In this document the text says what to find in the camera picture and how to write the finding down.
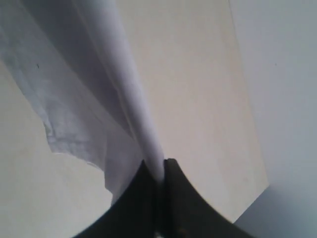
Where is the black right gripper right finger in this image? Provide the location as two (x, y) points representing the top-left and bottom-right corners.
(162, 159), (245, 238)

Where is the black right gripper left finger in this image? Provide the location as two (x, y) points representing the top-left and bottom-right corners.
(76, 162), (156, 238)

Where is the white t-shirt red lettering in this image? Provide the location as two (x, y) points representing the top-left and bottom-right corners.
(0, 0), (164, 200)

